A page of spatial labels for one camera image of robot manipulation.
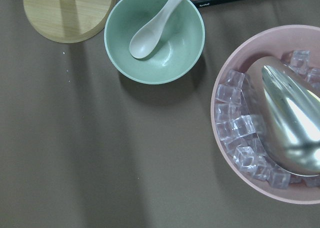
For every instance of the white ceramic spoon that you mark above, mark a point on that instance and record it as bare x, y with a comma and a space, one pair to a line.
145, 40

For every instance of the green bowl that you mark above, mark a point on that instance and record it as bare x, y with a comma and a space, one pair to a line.
177, 51

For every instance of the pink ice bowl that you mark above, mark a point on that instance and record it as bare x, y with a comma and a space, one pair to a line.
277, 42

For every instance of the metal ice scoop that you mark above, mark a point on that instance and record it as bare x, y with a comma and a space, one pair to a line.
285, 112

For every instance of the wooden glass stand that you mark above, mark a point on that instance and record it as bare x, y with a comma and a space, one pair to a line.
68, 21

